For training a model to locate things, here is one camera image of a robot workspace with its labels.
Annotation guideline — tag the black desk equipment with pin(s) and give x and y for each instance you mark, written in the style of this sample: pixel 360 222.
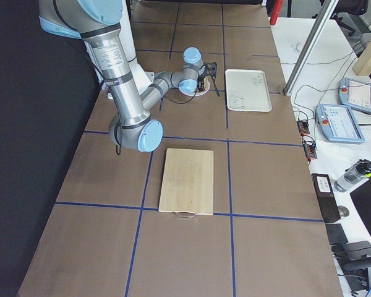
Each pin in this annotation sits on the black desk equipment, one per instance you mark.
pixel 354 260

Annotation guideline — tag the white rectangular tray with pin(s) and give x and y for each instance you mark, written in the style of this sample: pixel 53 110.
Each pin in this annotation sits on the white rectangular tray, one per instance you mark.
pixel 247 90

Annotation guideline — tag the wooden plank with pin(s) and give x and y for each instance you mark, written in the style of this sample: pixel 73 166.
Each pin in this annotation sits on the wooden plank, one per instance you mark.
pixel 369 52

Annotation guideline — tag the aluminium frame post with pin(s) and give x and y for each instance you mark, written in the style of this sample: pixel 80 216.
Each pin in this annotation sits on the aluminium frame post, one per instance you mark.
pixel 312 39

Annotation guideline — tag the far teach pendant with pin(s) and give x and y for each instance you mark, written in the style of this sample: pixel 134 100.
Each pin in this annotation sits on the far teach pendant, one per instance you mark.
pixel 356 94

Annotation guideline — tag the black power box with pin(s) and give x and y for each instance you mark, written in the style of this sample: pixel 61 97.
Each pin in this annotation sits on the black power box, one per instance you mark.
pixel 325 196

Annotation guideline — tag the near teach pendant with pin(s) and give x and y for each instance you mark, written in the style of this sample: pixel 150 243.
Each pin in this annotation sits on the near teach pendant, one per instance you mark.
pixel 338 124

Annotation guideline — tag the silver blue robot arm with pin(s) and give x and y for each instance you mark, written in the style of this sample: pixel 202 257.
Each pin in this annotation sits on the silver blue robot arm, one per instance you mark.
pixel 133 131

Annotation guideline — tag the teach pendant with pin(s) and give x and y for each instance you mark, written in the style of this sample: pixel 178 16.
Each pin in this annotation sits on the teach pendant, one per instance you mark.
pixel 338 124
pixel 356 94

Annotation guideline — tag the bamboo cutting board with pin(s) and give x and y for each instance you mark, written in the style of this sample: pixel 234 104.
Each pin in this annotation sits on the bamboo cutting board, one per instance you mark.
pixel 188 182

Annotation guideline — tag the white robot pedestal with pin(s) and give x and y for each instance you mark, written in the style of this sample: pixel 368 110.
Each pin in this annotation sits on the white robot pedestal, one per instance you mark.
pixel 107 30

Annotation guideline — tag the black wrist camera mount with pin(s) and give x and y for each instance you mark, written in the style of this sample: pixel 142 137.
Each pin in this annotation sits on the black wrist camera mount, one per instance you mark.
pixel 210 69

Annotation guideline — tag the white bread slice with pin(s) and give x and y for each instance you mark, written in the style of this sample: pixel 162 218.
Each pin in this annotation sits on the white bread slice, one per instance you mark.
pixel 206 83

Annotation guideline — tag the white round plate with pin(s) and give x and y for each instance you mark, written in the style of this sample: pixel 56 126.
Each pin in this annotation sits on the white round plate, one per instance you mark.
pixel 196 92

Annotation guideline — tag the black office chair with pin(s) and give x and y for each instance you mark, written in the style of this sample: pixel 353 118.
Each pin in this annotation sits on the black office chair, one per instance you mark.
pixel 347 15

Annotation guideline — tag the upper orange connector board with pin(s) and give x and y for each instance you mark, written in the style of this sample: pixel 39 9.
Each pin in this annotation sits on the upper orange connector board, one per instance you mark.
pixel 303 127

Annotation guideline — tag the clear water bottle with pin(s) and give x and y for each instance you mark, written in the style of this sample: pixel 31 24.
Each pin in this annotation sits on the clear water bottle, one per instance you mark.
pixel 357 172

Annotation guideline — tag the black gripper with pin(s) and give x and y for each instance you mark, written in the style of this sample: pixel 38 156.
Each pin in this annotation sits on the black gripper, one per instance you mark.
pixel 200 83

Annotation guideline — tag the orange connector board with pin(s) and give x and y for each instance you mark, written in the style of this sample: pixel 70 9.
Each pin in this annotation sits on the orange connector board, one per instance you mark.
pixel 303 127
pixel 310 150

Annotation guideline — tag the red fire extinguisher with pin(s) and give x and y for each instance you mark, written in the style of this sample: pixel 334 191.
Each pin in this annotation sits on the red fire extinguisher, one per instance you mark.
pixel 276 11

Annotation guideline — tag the lower orange connector board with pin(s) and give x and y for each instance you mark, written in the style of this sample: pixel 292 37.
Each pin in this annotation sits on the lower orange connector board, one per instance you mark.
pixel 310 150

